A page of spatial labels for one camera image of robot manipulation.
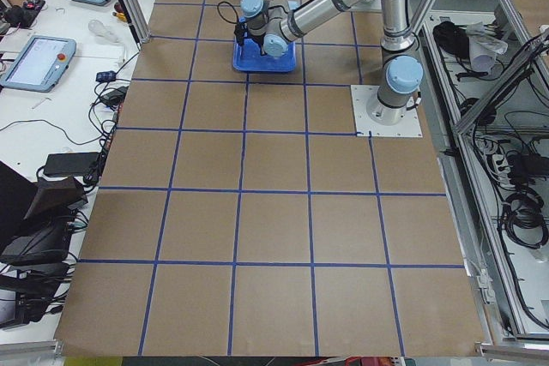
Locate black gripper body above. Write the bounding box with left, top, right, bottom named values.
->
left=233, top=21, right=247, bottom=45

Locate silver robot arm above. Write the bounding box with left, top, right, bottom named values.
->
left=232, top=0, right=424, bottom=125

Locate blue plastic tray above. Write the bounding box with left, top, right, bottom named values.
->
left=232, top=0, right=298, bottom=75

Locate teach pendant near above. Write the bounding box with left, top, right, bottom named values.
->
left=1, top=35, right=76, bottom=93

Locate black power adapter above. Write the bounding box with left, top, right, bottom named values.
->
left=43, top=152, right=100, bottom=177

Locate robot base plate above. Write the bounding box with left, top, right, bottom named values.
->
left=350, top=85, right=423, bottom=138

